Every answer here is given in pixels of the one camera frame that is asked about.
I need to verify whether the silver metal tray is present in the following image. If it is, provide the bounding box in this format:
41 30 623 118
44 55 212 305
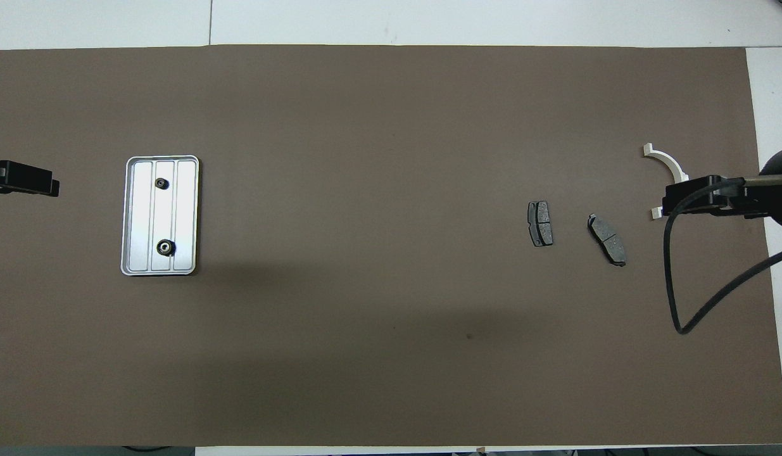
120 155 201 277

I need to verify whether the curved dark brake pad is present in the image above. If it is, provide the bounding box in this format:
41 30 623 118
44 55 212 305
587 213 627 267

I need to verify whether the rectangular dark brake pad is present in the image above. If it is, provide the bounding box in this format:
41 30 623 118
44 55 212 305
527 201 554 248

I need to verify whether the brown table mat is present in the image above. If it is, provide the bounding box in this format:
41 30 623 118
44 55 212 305
0 44 782 447

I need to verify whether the white half-ring bracket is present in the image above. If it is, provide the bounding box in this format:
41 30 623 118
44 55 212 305
642 143 689 221

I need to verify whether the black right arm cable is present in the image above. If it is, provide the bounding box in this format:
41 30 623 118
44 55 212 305
663 174 782 335

